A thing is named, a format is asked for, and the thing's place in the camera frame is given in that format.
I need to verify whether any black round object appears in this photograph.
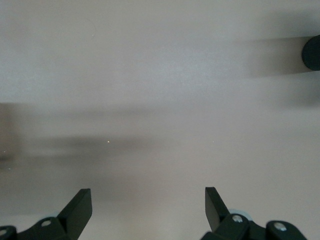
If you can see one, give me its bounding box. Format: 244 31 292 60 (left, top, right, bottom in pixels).
301 34 320 71

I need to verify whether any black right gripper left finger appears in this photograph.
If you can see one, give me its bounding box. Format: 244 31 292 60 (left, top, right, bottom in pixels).
0 188 93 240

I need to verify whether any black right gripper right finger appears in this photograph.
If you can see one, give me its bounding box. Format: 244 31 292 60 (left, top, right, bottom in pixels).
201 186 307 240

